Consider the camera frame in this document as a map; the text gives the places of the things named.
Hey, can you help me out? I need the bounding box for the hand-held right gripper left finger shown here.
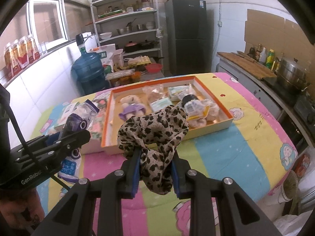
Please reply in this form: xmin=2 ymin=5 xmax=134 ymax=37
xmin=34 ymin=148 xmax=143 ymax=236

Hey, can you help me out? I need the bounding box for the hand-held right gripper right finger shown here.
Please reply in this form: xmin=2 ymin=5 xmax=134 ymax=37
xmin=171 ymin=158 xmax=278 ymax=236

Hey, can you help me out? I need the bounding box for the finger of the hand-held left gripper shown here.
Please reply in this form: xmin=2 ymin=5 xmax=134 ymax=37
xmin=15 ymin=129 xmax=91 ymax=175
xmin=26 ymin=130 xmax=68 ymax=148

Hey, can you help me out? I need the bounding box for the purple white wipes packet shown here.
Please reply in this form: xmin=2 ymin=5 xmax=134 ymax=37
xmin=57 ymin=114 xmax=88 ymax=184

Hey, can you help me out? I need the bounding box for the leopard print scrunchie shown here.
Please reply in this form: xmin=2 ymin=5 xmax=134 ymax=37
xmin=117 ymin=105 xmax=190 ymax=196

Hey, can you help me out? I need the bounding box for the teddy bear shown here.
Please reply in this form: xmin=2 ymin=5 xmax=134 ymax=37
xmin=119 ymin=94 xmax=146 ymax=121

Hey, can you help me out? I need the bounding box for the orange rimmed cardboard box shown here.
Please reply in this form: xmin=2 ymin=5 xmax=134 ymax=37
xmin=101 ymin=75 xmax=234 ymax=155

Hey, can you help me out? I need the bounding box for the bread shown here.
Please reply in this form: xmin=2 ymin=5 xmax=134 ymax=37
xmin=144 ymin=85 xmax=164 ymax=103

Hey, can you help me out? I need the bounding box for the small green tissue pack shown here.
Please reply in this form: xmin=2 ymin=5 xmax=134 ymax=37
xmin=168 ymin=85 xmax=192 ymax=101

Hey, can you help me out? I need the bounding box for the person's left hand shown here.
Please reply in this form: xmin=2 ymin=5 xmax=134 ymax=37
xmin=0 ymin=189 xmax=45 ymax=227

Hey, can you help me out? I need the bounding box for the clear bag with blue trim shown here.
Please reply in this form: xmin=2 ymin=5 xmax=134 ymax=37
xmin=73 ymin=100 xmax=100 ymax=121

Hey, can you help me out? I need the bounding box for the blue water jug with pump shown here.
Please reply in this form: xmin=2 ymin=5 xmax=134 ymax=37
xmin=71 ymin=34 xmax=108 ymax=95

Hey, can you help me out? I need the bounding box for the stack of wrapped noodle packs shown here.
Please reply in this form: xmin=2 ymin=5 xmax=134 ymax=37
xmin=106 ymin=69 xmax=142 ymax=87

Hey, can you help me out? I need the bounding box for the row of red sauce bottles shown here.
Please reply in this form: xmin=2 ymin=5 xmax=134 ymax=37
xmin=3 ymin=35 xmax=41 ymax=76

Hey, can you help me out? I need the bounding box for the white box with green label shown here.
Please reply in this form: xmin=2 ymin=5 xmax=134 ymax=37
xmin=97 ymin=43 xmax=116 ymax=66

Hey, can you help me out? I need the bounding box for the yellow mesh bag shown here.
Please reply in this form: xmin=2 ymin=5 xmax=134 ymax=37
xmin=127 ymin=56 xmax=151 ymax=67

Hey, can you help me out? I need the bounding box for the red plastic basin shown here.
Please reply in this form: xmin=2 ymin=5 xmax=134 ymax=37
xmin=145 ymin=63 xmax=163 ymax=73

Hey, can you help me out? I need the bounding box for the red lidded pot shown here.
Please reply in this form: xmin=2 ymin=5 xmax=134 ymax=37
xmin=124 ymin=41 xmax=141 ymax=53

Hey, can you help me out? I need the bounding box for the white framed window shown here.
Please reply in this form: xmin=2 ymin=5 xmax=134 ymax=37
xmin=26 ymin=0 xmax=70 ymax=50

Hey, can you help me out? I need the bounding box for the black wok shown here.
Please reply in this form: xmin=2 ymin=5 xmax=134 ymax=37
xmin=140 ymin=39 xmax=160 ymax=50

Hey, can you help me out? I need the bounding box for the red printed box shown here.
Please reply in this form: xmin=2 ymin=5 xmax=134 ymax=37
xmin=294 ymin=153 xmax=311 ymax=178

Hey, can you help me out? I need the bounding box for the wooden cutting board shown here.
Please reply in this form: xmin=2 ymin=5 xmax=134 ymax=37
xmin=218 ymin=51 xmax=277 ymax=79

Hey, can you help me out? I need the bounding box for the white metal shelf rack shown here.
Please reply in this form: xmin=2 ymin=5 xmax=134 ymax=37
xmin=90 ymin=0 xmax=164 ymax=63

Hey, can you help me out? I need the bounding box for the black stove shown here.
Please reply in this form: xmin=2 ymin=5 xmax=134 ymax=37
xmin=262 ymin=77 xmax=306 ymax=107

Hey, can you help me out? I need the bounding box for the dark refrigerator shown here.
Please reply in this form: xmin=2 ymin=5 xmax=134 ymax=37
xmin=164 ymin=0 xmax=215 ymax=76

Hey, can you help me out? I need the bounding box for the group of condiment bottles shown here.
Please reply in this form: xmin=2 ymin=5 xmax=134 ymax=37
xmin=247 ymin=43 xmax=283 ymax=71

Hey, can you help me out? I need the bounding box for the stainless steel steamer pot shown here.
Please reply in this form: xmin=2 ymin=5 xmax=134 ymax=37
xmin=277 ymin=57 xmax=310 ymax=92

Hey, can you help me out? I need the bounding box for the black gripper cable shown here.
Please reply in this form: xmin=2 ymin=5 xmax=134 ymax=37
xmin=0 ymin=86 xmax=70 ymax=191

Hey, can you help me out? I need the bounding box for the cardboard sheet on wall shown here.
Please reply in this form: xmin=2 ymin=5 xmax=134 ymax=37
xmin=244 ymin=8 xmax=309 ymax=55

